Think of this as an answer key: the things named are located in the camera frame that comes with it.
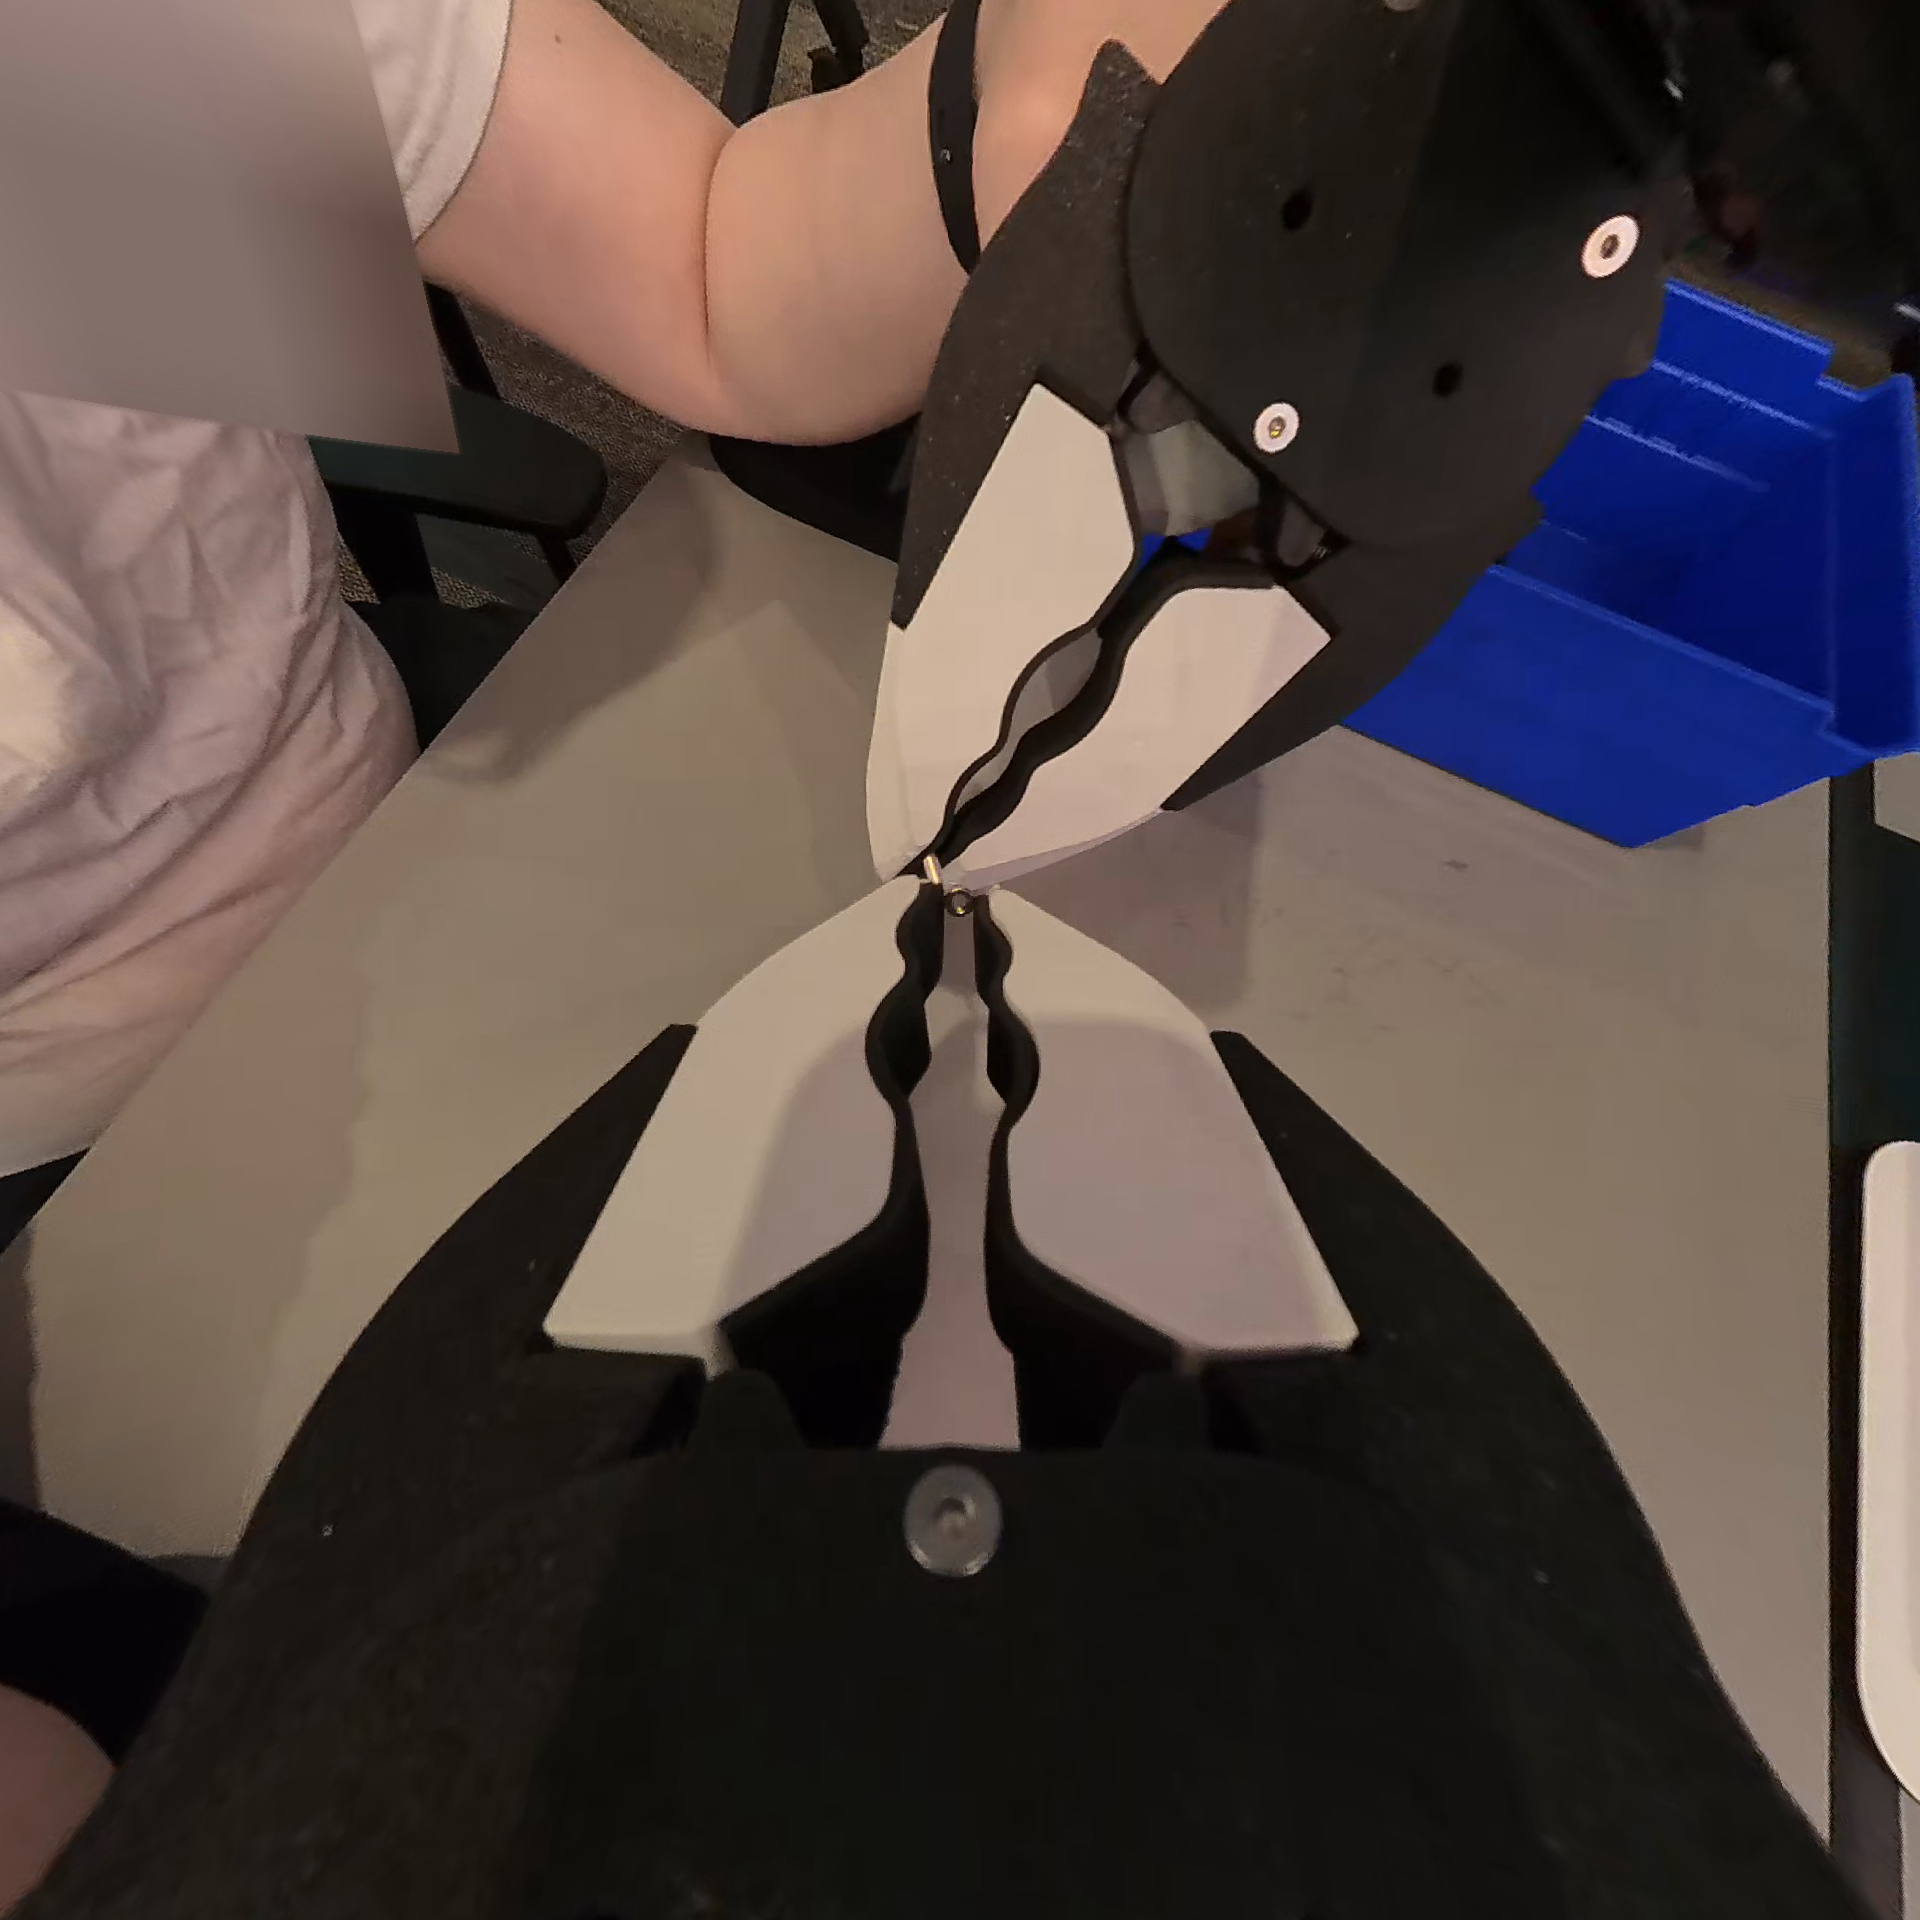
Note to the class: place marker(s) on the blue bin with divider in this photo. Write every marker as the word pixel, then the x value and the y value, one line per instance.
pixel 1651 674

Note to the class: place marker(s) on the person's left forearm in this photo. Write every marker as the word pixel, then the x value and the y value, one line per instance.
pixel 751 224

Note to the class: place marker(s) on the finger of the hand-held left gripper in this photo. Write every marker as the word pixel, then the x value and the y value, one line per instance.
pixel 990 570
pixel 1201 690

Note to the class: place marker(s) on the black wristband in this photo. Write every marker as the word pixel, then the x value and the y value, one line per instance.
pixel 949 150

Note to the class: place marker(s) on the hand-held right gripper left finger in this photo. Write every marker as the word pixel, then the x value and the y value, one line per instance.
pixel 734 1185

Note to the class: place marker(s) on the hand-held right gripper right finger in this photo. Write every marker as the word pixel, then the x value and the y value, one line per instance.
pixel 1170 1185

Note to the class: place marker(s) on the white document stand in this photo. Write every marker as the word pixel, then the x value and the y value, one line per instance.
pixel 1892 1424

